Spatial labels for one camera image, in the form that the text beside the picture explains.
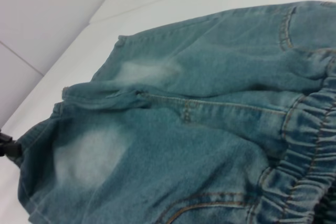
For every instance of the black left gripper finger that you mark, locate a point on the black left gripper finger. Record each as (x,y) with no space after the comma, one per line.
(9,145)

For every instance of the blue denim shorts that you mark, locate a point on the blue denim shorts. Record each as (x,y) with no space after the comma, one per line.
(199,129)

